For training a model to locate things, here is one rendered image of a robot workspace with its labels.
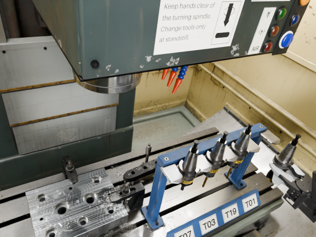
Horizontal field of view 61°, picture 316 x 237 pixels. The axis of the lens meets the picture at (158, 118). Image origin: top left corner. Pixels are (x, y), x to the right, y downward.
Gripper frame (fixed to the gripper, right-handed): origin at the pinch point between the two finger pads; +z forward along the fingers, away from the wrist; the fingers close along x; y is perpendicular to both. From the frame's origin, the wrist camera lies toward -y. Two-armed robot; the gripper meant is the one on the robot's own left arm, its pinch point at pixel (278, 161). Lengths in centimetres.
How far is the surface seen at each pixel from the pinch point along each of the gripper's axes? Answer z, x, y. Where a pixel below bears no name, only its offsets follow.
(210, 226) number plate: 0.0, -20.9, 27.1
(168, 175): 9.5, -40.1, -1.2
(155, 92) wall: 104, 17, 42
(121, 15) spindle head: 3, -62, -51
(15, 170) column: 66, -80, 43
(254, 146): 7.9, -5.1, -1.7
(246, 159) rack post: 13.1, 4.4, 14.3
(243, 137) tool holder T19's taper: 9.2, -12.4, -7.8
